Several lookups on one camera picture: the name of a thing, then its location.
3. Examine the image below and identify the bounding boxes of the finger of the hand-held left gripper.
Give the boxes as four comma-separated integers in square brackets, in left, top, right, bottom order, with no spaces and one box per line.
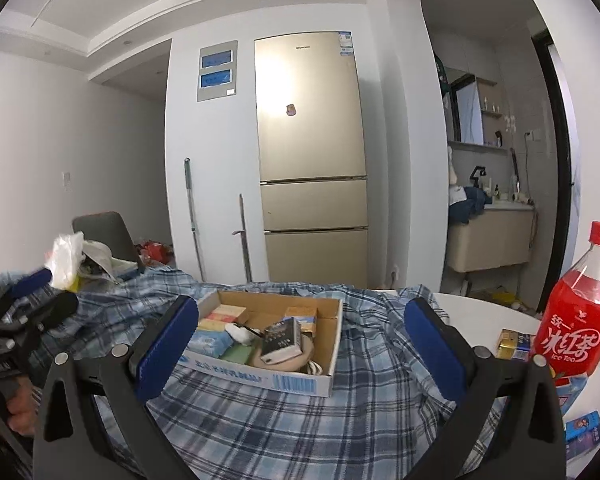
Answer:
[0,290,79,343]
[2,267,54,302]

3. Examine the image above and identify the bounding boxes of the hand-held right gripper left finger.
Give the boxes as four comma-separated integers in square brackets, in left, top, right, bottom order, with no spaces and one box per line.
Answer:
[32,295,201,480]

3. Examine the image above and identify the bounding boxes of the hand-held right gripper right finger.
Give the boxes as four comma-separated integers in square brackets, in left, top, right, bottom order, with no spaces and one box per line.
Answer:
[404,297,567,480]

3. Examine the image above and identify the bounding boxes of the blue tissue pack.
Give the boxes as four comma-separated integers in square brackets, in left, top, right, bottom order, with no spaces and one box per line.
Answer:
[186,329,235,360]

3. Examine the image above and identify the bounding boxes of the red gold cigarette pack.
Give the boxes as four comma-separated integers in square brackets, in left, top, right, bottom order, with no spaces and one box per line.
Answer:
[198,304,249,332]

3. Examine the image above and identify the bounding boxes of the green card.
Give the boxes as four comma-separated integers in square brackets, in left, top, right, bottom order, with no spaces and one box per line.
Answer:
[220,344,253,365]

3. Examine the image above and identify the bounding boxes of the white rounded item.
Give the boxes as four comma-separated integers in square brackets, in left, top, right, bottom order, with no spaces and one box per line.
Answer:
[225,322,261,345]

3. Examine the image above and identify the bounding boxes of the shallow cardboard box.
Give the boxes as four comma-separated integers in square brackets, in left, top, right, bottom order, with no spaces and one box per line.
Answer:
[177,290,344,398]

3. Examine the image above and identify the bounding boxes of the black cigarette pack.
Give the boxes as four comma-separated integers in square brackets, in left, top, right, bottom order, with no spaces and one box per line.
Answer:
[259,317,303,365]

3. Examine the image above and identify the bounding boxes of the beige round pouch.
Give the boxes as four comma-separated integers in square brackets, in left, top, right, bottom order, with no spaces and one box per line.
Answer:
[250,335,317,373]

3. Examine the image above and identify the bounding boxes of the gold blue pack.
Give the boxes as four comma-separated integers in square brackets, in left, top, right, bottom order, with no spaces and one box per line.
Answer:
[282,306,318,336]

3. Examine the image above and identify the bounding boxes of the person's left hand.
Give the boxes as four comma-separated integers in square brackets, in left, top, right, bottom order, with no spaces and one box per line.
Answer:
[7,375,45,437]

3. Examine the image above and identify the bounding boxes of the clear plastic bag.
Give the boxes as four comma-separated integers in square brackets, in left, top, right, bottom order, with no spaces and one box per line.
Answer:
[45,231,86,291]

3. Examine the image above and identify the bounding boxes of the small gold box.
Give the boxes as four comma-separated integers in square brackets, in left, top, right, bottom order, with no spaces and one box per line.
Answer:
[496,329,535,361]

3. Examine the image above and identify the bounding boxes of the grey chair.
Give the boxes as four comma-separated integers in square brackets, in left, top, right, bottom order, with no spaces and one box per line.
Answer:
[72,211,141,263]

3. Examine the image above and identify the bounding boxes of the red plastic bag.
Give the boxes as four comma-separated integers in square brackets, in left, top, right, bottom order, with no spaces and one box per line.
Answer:
[135,241,173,265]

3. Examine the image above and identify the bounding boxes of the beige vanity cabinet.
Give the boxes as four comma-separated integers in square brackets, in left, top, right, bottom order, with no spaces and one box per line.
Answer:
[445,205,537,273]

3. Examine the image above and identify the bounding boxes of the blue plaid shirt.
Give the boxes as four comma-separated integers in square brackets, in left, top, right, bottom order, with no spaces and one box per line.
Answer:
[0,267,511,480]

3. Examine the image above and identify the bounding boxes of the light blue printed packet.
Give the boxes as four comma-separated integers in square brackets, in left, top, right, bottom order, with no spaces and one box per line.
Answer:
[555,375,588,416]

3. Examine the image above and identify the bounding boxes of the red iced tea bottle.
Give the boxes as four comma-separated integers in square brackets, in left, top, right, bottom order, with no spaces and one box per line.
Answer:
[530,221,600,378]

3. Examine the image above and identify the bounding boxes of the dark blue cloth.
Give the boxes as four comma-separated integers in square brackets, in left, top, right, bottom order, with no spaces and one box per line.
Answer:
[449,186,493,224]

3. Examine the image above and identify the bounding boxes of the blue printed small carton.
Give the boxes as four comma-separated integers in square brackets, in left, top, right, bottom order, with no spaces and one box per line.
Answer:
[565,410,600,461]

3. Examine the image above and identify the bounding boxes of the white hanging cloth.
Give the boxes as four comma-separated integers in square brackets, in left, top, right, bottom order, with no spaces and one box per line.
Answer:
[447,142,461,186]

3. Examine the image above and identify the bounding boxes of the black framed glass door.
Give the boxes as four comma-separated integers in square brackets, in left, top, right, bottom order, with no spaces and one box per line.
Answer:
[532,35,581,311]

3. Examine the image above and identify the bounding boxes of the gold refrigerator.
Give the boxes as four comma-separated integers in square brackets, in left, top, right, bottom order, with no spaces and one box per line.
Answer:
[253,31,370,290]

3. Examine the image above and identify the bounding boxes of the grey electrical panel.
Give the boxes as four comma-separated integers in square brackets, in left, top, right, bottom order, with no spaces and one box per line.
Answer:
[196,40,239,103]

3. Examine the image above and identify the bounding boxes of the grey mop handle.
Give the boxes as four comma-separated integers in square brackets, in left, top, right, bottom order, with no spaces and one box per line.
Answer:
[183,157,207,282]

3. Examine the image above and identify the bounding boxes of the wall mirror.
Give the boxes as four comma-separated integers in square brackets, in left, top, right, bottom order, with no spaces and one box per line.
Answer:
[452,74,485,145]

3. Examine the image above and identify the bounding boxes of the wall shelf niche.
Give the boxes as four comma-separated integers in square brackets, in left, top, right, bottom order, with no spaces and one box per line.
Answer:
[475,76,510,148]

